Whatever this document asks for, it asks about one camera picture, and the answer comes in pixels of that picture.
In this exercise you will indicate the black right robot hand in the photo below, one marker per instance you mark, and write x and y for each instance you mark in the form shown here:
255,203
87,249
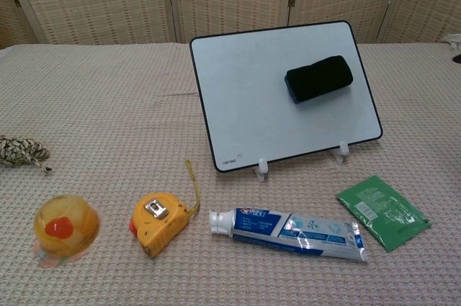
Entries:
457,59

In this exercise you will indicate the black board eraser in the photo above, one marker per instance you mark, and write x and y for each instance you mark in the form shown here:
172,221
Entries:
318,79

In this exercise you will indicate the white crumpled cloth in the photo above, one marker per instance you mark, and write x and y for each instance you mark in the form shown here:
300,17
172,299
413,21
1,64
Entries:
453,39

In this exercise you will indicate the green foil sachet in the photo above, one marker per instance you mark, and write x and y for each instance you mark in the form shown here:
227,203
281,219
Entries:
383,212

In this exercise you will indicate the clear plastic board stand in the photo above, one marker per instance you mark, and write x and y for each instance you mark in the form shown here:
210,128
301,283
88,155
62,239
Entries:
262,168

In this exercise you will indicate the blue white toothpaste tube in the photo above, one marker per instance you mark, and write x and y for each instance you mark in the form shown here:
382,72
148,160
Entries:
288,229

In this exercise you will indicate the yellow tape measure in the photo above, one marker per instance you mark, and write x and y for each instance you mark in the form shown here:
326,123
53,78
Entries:
158,221

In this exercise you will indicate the beige waffle tablecloth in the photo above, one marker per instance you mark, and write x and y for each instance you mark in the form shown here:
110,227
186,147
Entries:
108,111

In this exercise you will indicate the orange fruit jelly cup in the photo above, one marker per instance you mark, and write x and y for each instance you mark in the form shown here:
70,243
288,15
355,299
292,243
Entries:
66,227

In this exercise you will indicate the white board with black frame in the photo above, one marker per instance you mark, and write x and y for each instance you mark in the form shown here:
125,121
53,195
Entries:
252,104

